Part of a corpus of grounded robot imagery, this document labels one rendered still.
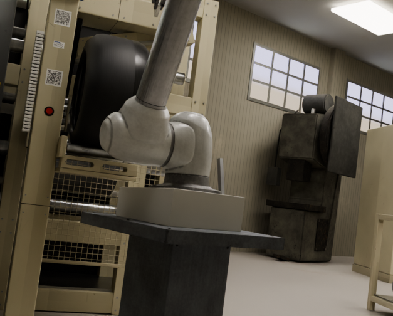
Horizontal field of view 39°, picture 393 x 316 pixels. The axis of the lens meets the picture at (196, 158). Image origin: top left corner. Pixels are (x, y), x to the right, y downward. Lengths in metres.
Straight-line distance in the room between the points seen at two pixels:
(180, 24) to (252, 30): 7.06
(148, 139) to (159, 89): 0.16
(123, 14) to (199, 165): 1.45
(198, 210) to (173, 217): 0.10
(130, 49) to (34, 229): 0.95
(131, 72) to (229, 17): 5.93
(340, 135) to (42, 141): 6.02
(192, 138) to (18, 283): 1.23
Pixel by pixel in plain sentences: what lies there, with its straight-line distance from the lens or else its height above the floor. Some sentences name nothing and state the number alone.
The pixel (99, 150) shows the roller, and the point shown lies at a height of 0.91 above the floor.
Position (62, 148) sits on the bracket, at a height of 0.89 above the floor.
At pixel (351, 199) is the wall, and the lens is 10.63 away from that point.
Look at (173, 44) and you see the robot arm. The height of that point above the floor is 1.19.
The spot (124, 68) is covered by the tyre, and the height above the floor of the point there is 1.29.
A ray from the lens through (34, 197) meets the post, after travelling 2.65.
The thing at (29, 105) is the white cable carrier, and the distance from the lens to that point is 2.67.
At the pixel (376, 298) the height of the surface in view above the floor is 0.12.
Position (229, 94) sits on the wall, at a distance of 8.23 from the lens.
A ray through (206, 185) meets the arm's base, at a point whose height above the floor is 0.79.
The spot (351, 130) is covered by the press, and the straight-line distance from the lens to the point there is 8.47.
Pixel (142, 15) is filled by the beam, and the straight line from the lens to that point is 3.12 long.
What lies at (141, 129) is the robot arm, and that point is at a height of 0.94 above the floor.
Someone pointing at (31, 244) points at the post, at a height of 0.44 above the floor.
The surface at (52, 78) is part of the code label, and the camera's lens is 2.69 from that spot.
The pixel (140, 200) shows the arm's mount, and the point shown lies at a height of 0.71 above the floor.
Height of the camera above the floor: 0.75
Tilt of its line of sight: 4 degrees up
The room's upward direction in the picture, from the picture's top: 7 degrees clockwise
